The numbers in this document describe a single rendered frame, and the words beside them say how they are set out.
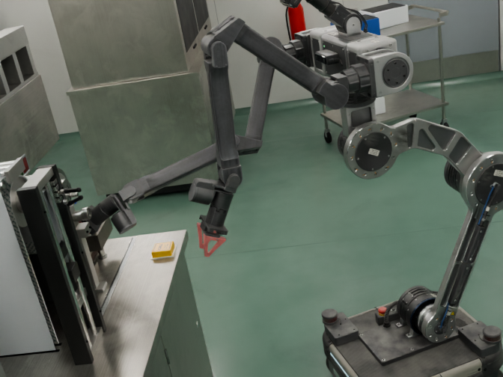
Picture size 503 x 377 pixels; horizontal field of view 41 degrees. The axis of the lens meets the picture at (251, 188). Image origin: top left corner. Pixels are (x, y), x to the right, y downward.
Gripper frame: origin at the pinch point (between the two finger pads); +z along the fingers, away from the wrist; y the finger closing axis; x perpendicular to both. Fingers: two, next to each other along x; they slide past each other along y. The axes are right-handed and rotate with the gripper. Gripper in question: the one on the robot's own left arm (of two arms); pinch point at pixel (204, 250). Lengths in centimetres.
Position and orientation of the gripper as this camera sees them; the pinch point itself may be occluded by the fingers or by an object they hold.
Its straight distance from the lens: 204.8
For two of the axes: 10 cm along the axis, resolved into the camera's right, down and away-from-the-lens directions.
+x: 8.9, 2.1, 4.0
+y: 3.1, 3.4, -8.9
